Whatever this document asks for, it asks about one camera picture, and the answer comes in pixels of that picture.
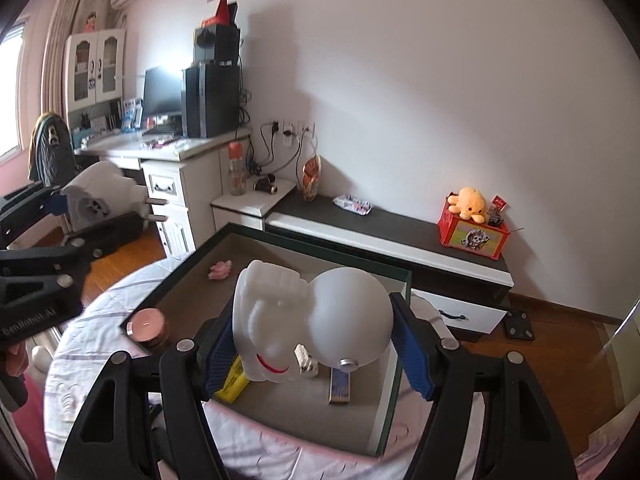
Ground black office chair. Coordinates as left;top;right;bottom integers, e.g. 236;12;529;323
27;112;146;261

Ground white figurine night light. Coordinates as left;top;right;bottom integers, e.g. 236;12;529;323
232;259;394;385

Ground red triangular box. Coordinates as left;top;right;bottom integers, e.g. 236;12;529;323
200;0;238;28

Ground pink blanket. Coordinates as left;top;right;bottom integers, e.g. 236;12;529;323
17;375;56;480

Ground person's left hand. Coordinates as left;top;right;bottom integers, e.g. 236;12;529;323
0;339;29;377

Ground red printed toy box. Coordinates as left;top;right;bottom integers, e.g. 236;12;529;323
437;197;511;261

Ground orange octopus plush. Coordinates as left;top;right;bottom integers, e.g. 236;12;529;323
446;186;490;221

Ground white snack packet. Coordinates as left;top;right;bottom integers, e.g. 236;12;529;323
333;194;373;217

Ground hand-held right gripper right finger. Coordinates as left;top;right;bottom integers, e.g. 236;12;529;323
389;291;577;480

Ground white glass-door cabinet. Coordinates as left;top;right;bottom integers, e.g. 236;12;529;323
65;27;126;113

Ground black power cables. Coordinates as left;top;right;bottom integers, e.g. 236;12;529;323
240;122;306;181

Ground white plug adapter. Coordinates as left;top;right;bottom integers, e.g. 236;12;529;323
61;160;176;228

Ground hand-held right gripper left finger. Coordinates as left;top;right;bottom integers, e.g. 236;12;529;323
54;311;241;480

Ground grey jacket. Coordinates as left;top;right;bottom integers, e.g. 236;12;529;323
27;112;76;181

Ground black bathroom scale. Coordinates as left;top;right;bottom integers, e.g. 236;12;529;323
504;310;536;343

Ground beige curtain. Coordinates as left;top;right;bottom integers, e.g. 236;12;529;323
42;0;108;121

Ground orange-capped water bottle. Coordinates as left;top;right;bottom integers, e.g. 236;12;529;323
227;141;247;197

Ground pale pink quilt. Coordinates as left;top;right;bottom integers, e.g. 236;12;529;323
572;400;640;480

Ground window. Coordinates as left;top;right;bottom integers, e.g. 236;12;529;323
0;22;28;156

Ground white low side cabinet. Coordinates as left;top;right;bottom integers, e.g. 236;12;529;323
211;177;297;236

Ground rose gold candle jar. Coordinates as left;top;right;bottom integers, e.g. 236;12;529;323
125;307;173;351

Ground black speaker box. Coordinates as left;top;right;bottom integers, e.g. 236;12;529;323
194;25;241;66

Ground black computer tower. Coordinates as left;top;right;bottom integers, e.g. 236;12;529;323
181;62;241;139

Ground dark blue lipstick box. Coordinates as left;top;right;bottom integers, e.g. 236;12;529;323
328;366;353;405

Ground white desk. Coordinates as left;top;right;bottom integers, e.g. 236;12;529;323
75;127;251;261

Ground black and white TV stand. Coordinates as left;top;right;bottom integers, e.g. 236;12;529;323
265;192;513;343

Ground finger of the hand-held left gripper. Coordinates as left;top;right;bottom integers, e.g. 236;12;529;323
0;236;99;289
0;182;69;250

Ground pink storage box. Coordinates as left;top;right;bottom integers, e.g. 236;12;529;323
119;222;413;458

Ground white wall socket panel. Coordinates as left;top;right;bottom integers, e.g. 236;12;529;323
270;120;317;146

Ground blue packaged box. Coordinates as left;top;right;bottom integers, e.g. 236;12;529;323
122;97;143;131

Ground yellow highlighter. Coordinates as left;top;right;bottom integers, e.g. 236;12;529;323
214;355;251;404

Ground computer monitor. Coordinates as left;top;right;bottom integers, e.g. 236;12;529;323
142;66;183;121

